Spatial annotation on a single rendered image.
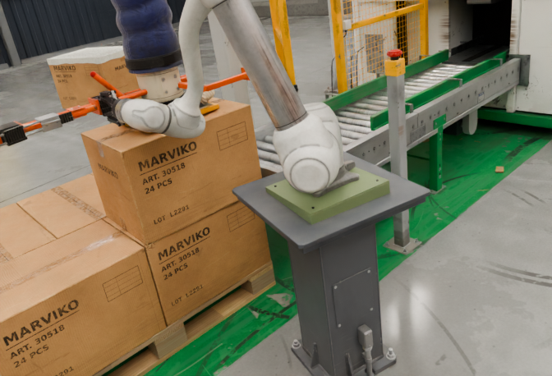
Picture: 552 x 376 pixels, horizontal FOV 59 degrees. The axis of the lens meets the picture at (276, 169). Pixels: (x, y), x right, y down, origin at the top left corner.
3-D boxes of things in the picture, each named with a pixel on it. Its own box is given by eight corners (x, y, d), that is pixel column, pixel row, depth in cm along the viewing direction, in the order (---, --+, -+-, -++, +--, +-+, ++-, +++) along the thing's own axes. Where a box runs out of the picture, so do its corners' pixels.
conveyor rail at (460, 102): (512, 83, 365) (514, 57, 357) (519, 84, 361) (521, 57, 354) (293, 211, 230) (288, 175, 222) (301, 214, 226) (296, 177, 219)
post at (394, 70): (400, 239, 269) (393, 57, 229) (411, 243, 264) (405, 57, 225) (393, 245, 265) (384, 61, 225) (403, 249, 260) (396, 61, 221)
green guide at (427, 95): (502, 62, 365) (503, 50, 361) (517, 63, 357) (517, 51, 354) (370, 130, 272) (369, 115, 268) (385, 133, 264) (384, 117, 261)
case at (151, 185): (215, 168, 254) (200, 94, 238) (264, 188, 225) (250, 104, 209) (106, 216, 221) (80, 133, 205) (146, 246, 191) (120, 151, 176)
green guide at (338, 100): (437, 58, 403) (437, 48, 399) (448, 59, 395) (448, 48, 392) (301, 117, 309) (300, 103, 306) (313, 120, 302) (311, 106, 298)
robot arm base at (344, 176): (370, 174, 166) (368, 159, 164) (316, 198, 157) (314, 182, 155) (338, 162, 181) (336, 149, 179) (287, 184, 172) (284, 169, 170)
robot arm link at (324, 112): (345, 154, 172) (336, 94, 164) (345, 175, 155) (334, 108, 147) (300, 160, 175) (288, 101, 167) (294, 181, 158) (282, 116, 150)
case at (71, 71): (151, 95, 395) (139, 44, 379) (114, 111, 364) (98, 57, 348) (100, 94, 425) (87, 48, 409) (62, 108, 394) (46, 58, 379)
